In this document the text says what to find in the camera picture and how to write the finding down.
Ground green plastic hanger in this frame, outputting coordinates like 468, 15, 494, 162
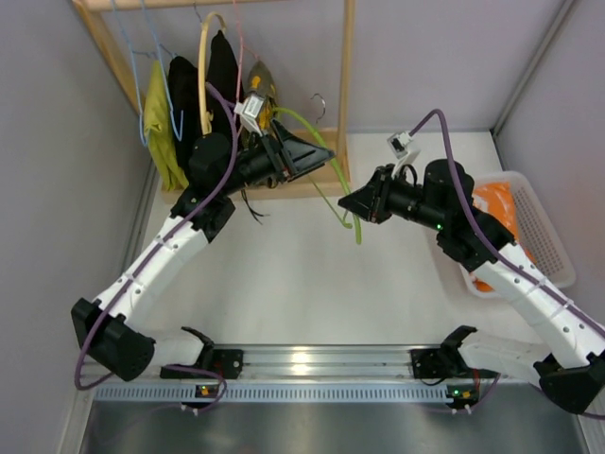
273, 106, 363, 246

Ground orange white patterned trousers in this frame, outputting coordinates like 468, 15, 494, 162
469, 182, 536, 298

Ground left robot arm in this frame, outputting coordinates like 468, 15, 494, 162
71, 120, 335, 381

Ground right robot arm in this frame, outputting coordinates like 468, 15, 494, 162
337, 159, 604, 414

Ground camouflage trousers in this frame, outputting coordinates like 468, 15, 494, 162
242, 61, 277, 145

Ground beige wooden hanger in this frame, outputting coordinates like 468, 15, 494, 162
198, 11, 226, 135

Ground black trousers on wooden hanger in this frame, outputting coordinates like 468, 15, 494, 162
206, 30, 238, 140

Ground black trousers on blue hanger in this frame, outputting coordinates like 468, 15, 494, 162
167, 56, 201, 170

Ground yellow-green trousers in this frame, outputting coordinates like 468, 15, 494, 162
143, 61, 188, 191

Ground white plastic basket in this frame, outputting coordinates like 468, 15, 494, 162
474, 171, 577, 288

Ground wooden clothes rack frame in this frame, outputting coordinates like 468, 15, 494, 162
72, 1, 355, 200

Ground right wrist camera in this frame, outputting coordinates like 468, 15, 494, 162
387, 131, 421, 179

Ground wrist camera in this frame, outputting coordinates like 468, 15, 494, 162
387, 131, 421, 179
233, 93, 267, 136

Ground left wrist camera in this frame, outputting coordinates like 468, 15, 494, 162
233, 93, 267, 136

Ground blue wire hanger right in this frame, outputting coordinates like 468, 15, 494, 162
140, 0, 183, 142

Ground blue wire hanger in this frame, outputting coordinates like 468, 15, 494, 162
111, 0, 151, 148
140, 0, 183, 142

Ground pink wire hanger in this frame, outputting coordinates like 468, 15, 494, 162
232, 0, 260, 100

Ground blue wire hanger left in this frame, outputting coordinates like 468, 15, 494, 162
111, 0, 151, 148

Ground slotted cable duct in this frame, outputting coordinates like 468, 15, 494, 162
95, 382, 473, 404

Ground aluminium mounting rail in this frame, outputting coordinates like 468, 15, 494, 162
94, 343, 549, 383

